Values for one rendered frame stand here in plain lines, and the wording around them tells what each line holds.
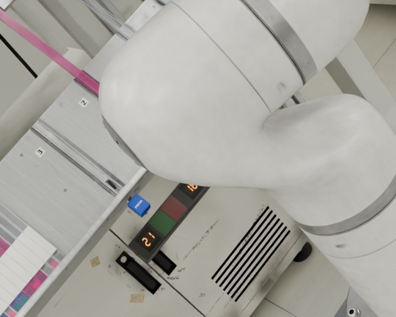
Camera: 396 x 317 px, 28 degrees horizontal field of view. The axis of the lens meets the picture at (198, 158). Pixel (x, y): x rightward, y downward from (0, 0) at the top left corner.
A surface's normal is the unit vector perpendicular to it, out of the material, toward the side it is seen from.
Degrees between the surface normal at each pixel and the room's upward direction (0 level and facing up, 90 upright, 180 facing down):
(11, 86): 90
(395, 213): 90
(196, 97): 70
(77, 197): 48
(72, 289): 90
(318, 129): 29
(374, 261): 90
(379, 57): 0
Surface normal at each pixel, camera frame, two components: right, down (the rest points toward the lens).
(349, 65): 0.58, 0.14
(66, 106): 0.00, -0.28
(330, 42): 0.55, 0.61
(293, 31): 0.24, 0.28
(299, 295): -0.58, -0.63
